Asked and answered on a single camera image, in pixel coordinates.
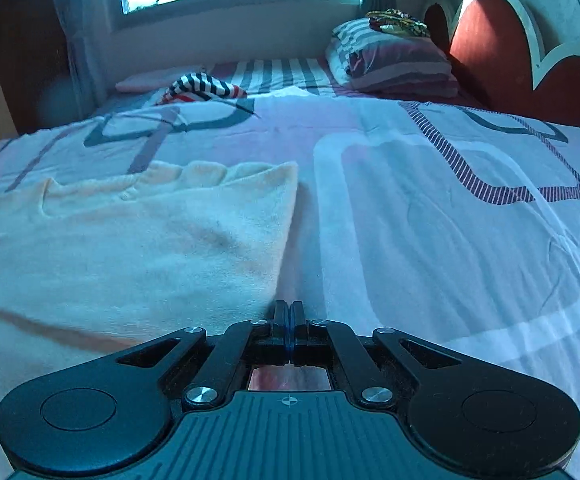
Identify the patterned white pink bedspread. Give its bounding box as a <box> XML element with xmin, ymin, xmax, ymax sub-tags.
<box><xmin>0</xmin><ymin>85</ymin><xmax>580</xmax><ymax>480</ymax></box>

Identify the colourful patterned cloth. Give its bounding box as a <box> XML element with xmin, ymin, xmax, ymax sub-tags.
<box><xmin>366</xmin><ymin>9</ymin><xmax>431</xmax><ymax>38</ymax></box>

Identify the striped bed sheet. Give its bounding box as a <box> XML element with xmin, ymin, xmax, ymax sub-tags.
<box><xmin>207</xmin><ymin>56</ymin><xmax>485</xmax><ymax>110</ymax></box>

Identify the navy red striped cloth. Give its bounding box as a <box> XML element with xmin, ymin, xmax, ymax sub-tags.
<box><xmin>155</xmin><ymin>73</ymin><xmax>249</xmax><ymax>106</ymax></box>

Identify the sheer pale curtain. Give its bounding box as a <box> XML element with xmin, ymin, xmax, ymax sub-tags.
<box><xmin>45</xmin><ymin>0</ymin><xmax>123</xmax><ymax>106</ymax></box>

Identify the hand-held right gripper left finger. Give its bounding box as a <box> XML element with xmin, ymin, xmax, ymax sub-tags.
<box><xmin>114</xmin><ymin>300</ymin><xmax>291</xmax><ymax>407</ymax></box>

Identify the striped pillow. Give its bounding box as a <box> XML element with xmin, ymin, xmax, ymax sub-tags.
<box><xmin>325</xmin><ymin>17</ymin><xmax>460</xmax><ymax>100</ymax></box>

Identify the brown wooden wardrobe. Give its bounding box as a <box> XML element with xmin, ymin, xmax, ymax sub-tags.
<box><xmin>0</xmin><ymin>0</ymin><xmax>77</xmax><ymax>135</ymax></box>

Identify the red heart-shaped headboard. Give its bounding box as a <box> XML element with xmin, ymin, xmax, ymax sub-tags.
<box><xmin>424</xmin><ymin>0</ymin><xmax>580</xmax><ymax>132</ymax></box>

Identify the white fleece garment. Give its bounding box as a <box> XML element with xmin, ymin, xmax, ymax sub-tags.
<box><xmin>0</xmin><ymin>161</ymin><xmax>299</xmax><ymax>356</ymax></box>

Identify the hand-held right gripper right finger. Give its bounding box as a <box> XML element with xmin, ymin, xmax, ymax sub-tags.
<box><xmin>292</xmin><ymin>301</ymin><xmax>466</xmax><ymax>407</ymax></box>

